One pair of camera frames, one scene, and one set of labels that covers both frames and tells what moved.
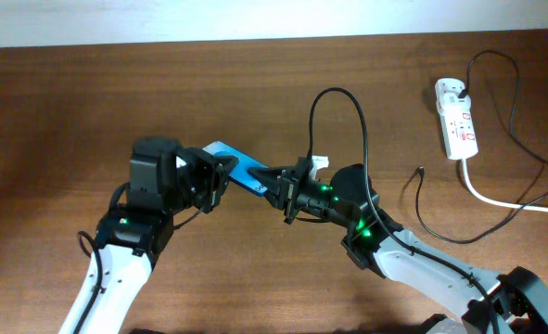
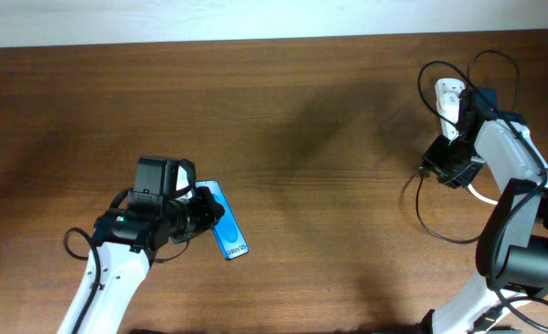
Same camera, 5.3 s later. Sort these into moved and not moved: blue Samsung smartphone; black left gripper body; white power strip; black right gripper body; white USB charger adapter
Moved: black right gripper body; blue Samsung smartphone; black left gripper body
Not moved: white power strip; white USB charger adapter
